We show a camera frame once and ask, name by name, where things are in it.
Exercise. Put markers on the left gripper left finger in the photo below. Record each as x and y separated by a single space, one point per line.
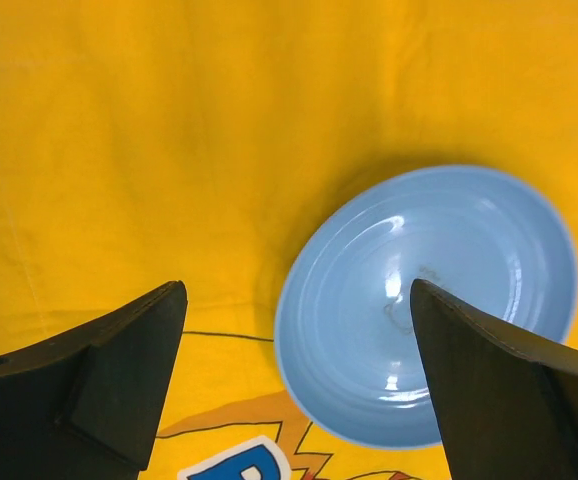
90 400

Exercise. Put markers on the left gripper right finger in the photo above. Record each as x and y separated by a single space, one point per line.
505 399

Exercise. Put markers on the light blue plate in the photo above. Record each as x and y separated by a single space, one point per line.
343 333

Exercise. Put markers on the yellow cartoon placemat cloth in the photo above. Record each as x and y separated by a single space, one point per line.
205 141

